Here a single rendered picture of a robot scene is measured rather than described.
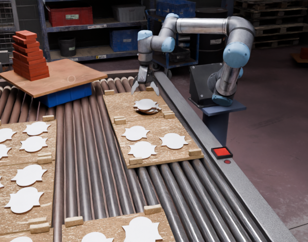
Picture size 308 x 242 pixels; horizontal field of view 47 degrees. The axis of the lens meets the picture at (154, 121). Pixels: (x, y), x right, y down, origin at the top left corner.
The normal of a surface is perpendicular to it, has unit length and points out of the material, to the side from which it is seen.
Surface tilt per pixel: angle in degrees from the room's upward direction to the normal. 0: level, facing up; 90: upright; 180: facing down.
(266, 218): 0
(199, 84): 47
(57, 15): 90
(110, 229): 0
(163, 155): 0
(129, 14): 96
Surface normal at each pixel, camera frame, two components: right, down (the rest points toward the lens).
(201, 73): 0.25, -0.31
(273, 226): 0.00, -0.90
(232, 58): -0.33, 0.80
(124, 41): 0.29, 0.43
